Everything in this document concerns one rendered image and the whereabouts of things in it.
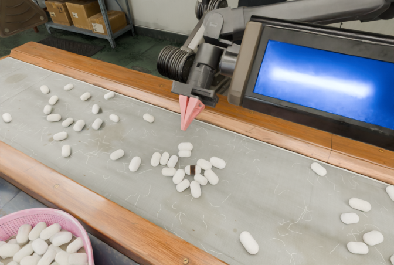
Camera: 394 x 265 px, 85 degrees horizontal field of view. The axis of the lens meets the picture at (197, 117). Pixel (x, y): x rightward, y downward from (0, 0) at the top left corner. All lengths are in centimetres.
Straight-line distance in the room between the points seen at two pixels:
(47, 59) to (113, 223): 75
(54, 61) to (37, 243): 67
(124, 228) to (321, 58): 40
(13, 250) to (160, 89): 50
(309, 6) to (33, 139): 74
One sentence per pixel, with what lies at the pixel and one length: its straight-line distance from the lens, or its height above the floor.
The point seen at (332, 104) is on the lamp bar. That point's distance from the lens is 20.
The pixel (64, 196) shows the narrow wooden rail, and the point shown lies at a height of 76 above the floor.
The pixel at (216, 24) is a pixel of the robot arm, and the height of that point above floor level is 100.
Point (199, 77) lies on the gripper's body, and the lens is 49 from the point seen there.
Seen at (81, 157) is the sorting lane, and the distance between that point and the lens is 61.
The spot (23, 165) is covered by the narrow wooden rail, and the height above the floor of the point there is 76.
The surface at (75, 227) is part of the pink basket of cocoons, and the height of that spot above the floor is 76.
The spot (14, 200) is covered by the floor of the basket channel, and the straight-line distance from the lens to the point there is 71.
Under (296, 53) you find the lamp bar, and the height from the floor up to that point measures 109.
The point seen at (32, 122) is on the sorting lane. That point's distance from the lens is 78.
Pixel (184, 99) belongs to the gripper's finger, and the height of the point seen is 88.
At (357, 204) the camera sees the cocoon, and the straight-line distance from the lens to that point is 56.
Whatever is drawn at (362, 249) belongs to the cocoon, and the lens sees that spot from 52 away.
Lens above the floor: 118
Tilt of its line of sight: 43 degrees down
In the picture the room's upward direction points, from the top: straight up
